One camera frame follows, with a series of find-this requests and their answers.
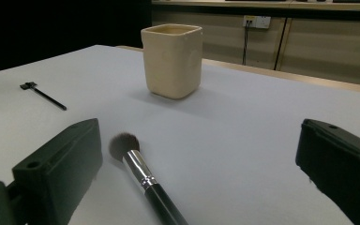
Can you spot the beige square ceramic cup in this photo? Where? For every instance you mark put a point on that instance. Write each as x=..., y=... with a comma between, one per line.
x=172, y=62

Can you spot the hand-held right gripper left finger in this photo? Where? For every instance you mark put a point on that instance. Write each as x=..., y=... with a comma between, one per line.
x=59, y=168

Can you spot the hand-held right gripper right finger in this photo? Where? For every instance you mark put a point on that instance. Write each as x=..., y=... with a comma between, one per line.
x=340, y=162

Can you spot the white wall socket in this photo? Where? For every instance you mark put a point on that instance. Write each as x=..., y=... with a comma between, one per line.
x=258, y=22

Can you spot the thin black eyebrow brush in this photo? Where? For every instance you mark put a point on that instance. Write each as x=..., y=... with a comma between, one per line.
x=47, y=98

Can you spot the white table mat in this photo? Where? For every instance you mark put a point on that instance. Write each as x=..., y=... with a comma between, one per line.
x=231, y=140

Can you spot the black silver makeup brush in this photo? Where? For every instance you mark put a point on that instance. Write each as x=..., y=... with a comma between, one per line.
x=135, y=163

